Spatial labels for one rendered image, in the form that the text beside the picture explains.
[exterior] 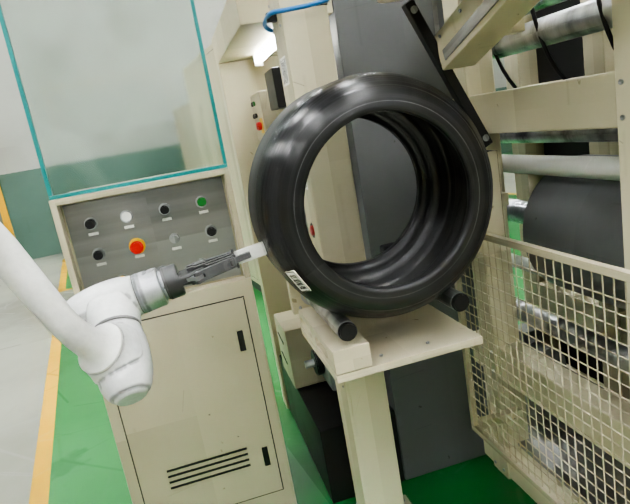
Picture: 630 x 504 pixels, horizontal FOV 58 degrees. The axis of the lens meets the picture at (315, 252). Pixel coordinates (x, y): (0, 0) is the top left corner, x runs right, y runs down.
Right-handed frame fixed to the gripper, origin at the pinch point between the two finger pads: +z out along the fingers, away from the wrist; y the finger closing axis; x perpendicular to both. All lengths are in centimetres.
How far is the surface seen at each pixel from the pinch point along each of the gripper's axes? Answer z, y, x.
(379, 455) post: 19, 26, 81
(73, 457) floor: -103, 146, 96
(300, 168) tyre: 14.7, -11.8, -15.6
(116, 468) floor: -81, 124, 99
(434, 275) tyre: 36.6, -12.0, 17.0
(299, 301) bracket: 10.1, 23.3, 23.0
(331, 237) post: 24.9, 25.7, 9.5
